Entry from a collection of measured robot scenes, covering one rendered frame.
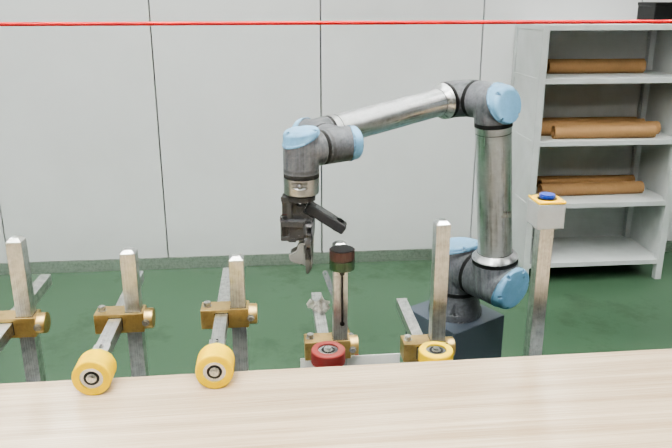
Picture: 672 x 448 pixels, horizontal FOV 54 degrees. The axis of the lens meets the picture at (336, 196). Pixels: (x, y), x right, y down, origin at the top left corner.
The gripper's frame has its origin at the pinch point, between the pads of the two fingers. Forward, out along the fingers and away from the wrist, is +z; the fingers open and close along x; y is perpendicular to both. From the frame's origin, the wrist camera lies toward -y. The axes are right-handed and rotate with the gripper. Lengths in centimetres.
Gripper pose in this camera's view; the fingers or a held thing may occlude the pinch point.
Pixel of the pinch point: (310, 267)
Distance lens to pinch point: 174.7
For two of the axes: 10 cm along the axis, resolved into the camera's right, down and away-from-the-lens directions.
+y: -10.0, -0.2, 0.6
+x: -0.6, 2.8, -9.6
